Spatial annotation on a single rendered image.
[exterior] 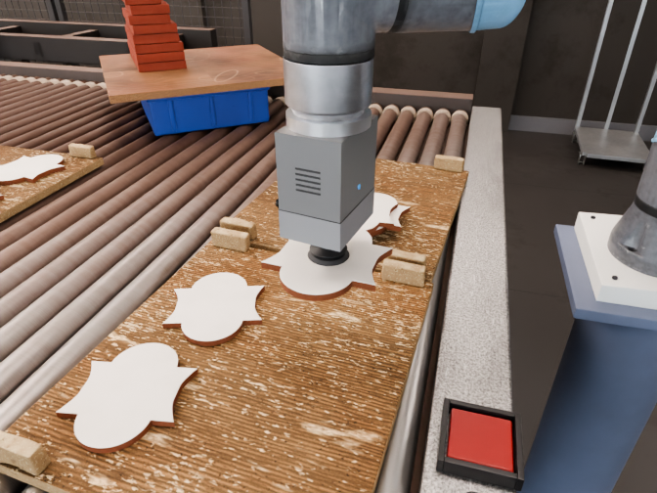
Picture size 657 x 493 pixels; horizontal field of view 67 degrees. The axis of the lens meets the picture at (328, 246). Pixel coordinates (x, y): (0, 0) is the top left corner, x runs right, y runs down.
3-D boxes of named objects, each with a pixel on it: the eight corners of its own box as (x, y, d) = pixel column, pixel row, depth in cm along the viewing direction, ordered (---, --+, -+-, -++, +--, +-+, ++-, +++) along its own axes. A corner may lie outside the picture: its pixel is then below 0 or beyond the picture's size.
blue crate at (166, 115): (241, 94, 157) (239, 62, 152) (272, 122, 133) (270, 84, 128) (140, 106, 147) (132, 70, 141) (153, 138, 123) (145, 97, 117)
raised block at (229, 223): (258, 236, 79) (257, 221, 77) (252, 242, 77) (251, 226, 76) (225, 230, 81) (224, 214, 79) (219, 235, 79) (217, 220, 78)
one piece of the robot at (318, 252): (320, 222, 52) (320, 238, 53) (302, 239, 49) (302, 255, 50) (353, 230, 51) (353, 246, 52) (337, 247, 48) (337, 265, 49)
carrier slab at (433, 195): (467, 177, 102) (468, 170, 101) (429, 289, 70) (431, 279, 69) (311, 156, 113) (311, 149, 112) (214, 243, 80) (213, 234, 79)
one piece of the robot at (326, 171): (293, 64, 48) (298, 213, 56) (240, 84, 41) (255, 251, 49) (389, 73, 44) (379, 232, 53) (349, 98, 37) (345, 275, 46)
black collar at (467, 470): (517, 424, 51) (521, 413, 50) (520, 492, 44) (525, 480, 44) (442, 408, 52) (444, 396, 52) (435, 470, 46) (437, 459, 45)
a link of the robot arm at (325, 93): (265, 61, 39) (312, 44, 46) (269, 117, 42) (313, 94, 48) (352, 69, 37) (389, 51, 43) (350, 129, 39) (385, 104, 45)
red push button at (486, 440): (509, 428, 50) (512, 420, 49) (511, 481, 45) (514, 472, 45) (449, 415, 52) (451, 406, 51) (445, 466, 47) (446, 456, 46)
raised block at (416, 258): (425, 270, 71) (427, 254, 69) (423, 277, 69) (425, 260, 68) (385, 262, 72) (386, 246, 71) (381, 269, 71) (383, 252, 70)
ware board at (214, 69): (257, 49, 168) (257, 44, 167) (314, 82, 129) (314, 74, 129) (100, 62, 151) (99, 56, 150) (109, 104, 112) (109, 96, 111)
